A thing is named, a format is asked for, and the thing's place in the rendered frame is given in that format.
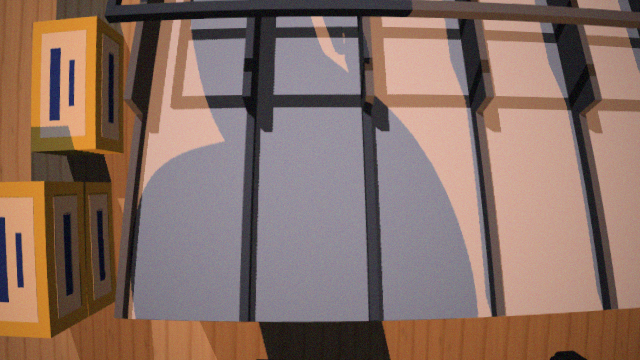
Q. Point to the yellow butter carton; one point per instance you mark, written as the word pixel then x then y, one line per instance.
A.
pixel 77 88
pixel 99 245
pixel 43 289

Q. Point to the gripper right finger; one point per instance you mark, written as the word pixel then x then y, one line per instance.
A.
pixel 567 355

